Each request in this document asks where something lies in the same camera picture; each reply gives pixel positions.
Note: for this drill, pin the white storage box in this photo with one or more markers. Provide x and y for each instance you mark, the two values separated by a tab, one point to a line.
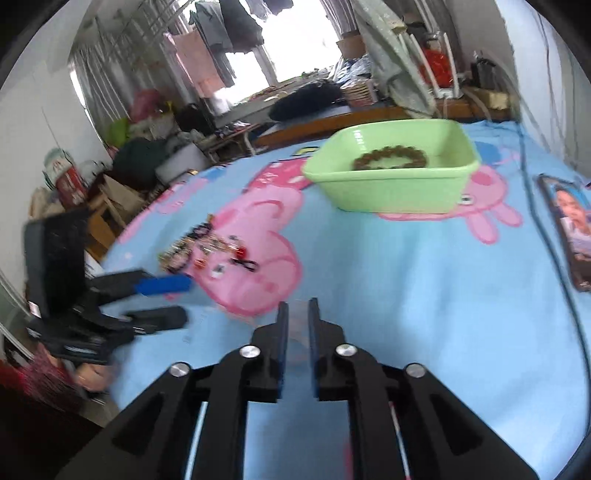
182	161

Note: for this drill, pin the person's left forearm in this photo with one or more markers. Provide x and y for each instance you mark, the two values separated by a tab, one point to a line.
32	376

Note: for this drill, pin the black cushion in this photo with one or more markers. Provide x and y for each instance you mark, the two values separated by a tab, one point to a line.
304	99

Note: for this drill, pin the dark hanging garment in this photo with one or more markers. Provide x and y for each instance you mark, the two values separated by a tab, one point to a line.
240	21

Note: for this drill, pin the green plastic basin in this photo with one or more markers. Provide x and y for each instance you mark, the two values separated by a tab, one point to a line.
392	191

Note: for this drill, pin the white folding rack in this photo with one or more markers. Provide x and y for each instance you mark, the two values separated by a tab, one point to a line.
450	64

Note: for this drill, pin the person's left hand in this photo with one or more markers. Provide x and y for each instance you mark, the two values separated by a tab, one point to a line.
94	377

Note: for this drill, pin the dark green bag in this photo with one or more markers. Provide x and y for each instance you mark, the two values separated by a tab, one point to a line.
138	159

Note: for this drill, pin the pile of assorted jewelry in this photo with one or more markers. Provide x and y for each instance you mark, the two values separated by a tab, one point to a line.
203	242

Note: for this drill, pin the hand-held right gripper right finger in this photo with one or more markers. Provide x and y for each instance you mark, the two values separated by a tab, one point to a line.
315	364

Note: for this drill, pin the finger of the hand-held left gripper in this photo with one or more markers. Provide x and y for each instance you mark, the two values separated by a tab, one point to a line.
166	284
161	318

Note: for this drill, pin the pink plastic bag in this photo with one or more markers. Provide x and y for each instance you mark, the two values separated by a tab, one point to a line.
144	105

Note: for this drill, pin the wooden stool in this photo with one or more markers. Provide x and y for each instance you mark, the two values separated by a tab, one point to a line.
115	203

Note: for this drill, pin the grey hanging shirt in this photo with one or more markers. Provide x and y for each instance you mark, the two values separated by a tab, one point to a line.
217	27

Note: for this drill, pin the floral green cloth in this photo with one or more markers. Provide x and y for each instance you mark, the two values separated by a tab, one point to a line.
392	50

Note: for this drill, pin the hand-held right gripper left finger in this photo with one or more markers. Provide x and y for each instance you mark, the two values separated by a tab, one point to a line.
279	351

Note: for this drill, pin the pink hanging towel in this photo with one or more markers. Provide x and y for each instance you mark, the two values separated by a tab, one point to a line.
198	60

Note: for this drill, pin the person's dark pants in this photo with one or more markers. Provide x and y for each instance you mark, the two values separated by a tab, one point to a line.
41	443

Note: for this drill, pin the green plastic bag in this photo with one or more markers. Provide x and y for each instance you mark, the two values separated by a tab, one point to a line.
118	130

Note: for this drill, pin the smartphone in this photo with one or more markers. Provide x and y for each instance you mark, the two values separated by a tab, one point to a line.
575	230

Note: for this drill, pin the wooden bed frame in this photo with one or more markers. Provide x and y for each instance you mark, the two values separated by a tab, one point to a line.
332	121

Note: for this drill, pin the grey striped curtain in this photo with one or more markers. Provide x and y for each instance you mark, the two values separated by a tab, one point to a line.
104	87

